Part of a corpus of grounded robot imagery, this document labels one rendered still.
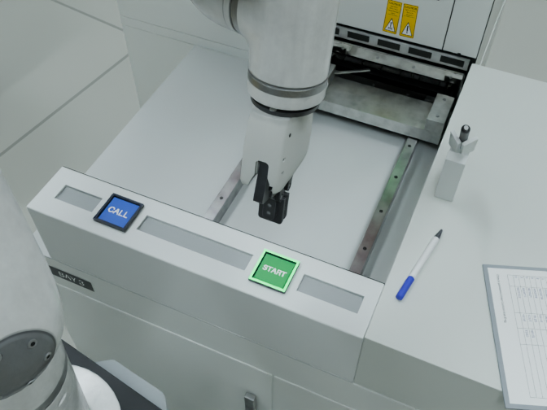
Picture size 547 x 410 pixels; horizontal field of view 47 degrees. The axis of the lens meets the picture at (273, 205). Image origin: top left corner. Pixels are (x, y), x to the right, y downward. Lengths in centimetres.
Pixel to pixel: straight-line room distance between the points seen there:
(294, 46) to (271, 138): 10
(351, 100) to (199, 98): 32
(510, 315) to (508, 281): 5
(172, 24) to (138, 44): 14
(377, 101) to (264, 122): 64
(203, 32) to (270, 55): 86
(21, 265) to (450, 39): 95
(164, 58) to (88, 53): 137
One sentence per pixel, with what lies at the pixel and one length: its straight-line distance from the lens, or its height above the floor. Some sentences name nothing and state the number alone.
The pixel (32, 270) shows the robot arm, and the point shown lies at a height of 133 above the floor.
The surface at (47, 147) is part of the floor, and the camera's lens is 255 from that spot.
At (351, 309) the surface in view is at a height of 96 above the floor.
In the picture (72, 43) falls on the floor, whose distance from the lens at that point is 302.
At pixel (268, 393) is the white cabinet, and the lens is 115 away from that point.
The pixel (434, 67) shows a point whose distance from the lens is 128.
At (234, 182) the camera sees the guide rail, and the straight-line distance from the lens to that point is 115.
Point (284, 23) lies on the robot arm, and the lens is 60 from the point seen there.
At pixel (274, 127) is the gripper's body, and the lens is 65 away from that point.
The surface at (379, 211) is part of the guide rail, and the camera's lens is 112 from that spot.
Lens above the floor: 171
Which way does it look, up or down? 51 degrees down
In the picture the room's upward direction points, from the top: straight up
